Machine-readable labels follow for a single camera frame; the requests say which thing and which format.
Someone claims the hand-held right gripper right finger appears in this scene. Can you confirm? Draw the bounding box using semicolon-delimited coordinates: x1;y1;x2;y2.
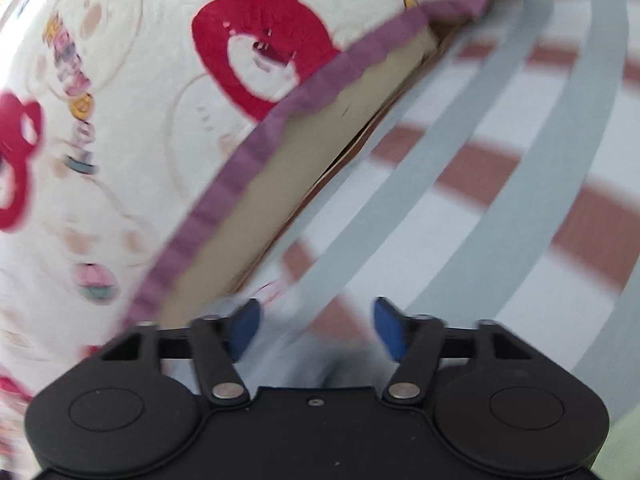
372;296;532;402

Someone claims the grey cotton garment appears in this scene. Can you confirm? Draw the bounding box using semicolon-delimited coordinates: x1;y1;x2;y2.
170;295;401;391

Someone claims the beige mattress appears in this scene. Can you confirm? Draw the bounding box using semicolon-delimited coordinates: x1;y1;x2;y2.
160;25;441;331

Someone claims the printed bear blanket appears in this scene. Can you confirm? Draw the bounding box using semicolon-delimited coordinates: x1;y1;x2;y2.
0;0;495;461

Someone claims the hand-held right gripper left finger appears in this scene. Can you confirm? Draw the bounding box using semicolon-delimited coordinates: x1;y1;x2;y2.
99;297;263;406

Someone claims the checked pink grey mat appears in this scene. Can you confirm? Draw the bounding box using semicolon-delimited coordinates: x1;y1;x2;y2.
240;0;640;411

